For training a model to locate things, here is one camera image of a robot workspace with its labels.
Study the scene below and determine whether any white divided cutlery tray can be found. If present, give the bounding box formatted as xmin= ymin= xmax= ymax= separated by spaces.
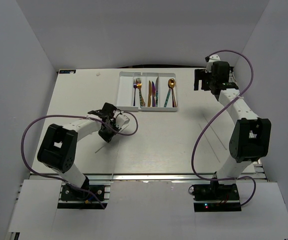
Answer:
xmin=116 ymin=71 xmax=178 ymax=112

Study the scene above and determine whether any silver spoon teal handle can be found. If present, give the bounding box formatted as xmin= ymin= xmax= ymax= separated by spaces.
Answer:
xmin=164 ymin=87 xmax=172 ymax=108

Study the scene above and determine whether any purple iridescent knife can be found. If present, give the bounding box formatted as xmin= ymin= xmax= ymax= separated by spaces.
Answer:
xmin=152 ymin=82 xmax=156 ymax=107

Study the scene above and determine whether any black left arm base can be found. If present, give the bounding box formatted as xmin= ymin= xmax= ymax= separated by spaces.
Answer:
xmin=57 ymin=181 xmax=111 ymax=210

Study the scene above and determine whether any gold knife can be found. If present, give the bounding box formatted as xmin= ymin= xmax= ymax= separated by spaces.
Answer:
xmin=148 ymin=81 xmax=152 ymax=107

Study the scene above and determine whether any silver fork teal handle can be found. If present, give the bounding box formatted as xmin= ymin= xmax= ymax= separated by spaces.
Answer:
xmin=139 ymin=92 xmax=145 ymax=107

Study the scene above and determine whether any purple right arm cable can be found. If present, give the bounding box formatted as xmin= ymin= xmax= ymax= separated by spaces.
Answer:
xmin=188 ymin=49 xmax=257 ymax=206

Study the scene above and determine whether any silver knife teal handle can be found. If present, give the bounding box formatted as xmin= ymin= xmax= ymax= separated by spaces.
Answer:
xmin=155 ymin=77 xmax=159 ymax=107

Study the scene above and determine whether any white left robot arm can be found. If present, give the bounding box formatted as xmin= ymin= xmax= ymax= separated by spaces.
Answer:
xmin=37 ymin=103 xmax=130 ymax=200

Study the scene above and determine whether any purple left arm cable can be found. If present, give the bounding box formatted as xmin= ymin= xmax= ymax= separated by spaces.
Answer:
xmin=21 ymin=111 xmax=139 ymax=210

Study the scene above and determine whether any gold spoon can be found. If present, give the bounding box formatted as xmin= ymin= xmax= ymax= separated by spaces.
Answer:
xmin=167 ymin=78 xmax=177 ymax=108

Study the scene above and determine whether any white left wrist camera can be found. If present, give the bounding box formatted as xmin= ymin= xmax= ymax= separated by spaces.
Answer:
xmin=115 ymin=113 xmax=130 ymax=129

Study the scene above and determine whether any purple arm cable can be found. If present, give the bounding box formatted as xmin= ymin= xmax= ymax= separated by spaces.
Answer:
xmin=21 ymin=111 xmax=139 ymax=210
xmin=188 ymin=49 xmax=257 ymax=206

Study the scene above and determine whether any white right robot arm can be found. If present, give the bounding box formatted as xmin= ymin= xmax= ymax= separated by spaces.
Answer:
xmin=201 ymin=59 xmax=271 ymax=200

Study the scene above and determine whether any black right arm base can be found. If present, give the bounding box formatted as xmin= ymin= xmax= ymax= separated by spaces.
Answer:
xmin=188 ymin=182 xmax=241 ymax=213

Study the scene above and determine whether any gold ornate fork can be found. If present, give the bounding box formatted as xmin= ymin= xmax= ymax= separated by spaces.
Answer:
xmin=137 ymin=77 xmax=142 ymax=93

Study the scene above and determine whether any purple iridescent spoon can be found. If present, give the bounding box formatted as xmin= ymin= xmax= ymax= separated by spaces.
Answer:
xmin=172 ymin=90 xmax=177 ymax=108

